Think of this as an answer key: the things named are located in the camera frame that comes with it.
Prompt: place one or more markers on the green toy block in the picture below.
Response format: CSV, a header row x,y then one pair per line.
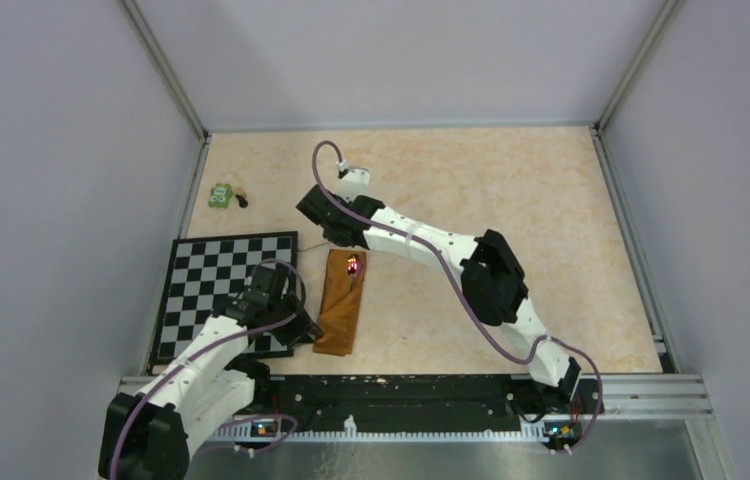
x,y
220,196

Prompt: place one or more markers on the iridescent rainbow spoon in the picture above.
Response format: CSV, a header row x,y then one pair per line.
x,y
353,269

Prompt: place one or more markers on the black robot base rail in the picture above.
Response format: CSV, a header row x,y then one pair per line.
x,y
447,403

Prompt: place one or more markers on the black white chessboard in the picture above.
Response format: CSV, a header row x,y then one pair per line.
x,y
203,272

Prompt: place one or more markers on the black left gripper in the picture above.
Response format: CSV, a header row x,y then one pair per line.
x,y
297,333

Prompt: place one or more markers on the brown satin napkin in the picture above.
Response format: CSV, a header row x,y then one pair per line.
x,y
340,308

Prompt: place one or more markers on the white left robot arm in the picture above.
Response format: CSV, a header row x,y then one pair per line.
x,y
155,432

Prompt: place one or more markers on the small wooden black-tipped piece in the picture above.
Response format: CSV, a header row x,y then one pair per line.
x,y
241,198

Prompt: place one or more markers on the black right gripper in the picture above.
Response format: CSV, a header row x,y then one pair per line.
x,y
352,200

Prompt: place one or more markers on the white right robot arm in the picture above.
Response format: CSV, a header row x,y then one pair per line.
x,y
483,269

